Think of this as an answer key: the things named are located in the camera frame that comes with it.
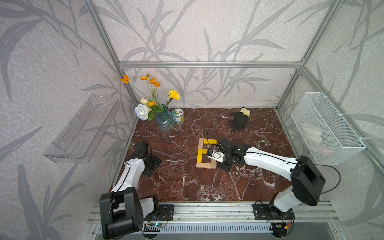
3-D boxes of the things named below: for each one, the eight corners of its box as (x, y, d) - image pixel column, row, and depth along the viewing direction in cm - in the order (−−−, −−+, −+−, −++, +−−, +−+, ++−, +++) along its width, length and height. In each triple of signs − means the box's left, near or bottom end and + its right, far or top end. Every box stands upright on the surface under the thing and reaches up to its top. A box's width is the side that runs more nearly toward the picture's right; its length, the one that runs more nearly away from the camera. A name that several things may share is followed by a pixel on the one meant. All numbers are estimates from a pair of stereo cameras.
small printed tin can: (173, 124, 113) (171, 116, 106) (174, 116, 118) (172, 108, 112) (183, 124, 113) (182, 116, 106) (184, 116, 118) (183, 108, 112)
